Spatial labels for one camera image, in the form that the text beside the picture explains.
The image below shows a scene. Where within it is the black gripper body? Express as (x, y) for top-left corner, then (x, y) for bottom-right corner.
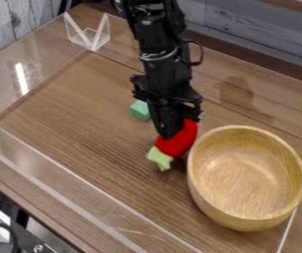
(131, 48), (203, 122)

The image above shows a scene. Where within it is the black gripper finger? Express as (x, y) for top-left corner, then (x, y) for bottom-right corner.
(148, 101), (185, 139)

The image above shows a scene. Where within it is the red plush strawberry toy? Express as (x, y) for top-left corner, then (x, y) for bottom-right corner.
(146, 118), (201, 172)

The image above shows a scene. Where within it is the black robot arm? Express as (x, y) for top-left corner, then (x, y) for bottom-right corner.
(119, 0), (205, 139)

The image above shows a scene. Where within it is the green foam block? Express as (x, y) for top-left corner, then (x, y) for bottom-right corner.
(130, 100), (151, 122)

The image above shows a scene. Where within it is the wooden bowl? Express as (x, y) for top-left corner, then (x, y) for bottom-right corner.
(187, 126), (302, 231)

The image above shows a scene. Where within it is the clear acrylic corner bracket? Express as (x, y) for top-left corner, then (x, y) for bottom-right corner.
(63, 13), (111, 51)

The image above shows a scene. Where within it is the clear acrylic tray wall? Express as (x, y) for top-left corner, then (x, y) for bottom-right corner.
(0, 7), (302, 253)

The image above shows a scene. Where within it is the black metal table bracket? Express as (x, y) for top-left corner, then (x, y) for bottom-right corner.
(11, 208), (58, 253)

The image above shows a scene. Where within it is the black cable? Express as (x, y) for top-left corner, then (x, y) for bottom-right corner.
(0, 221), (27, 253)

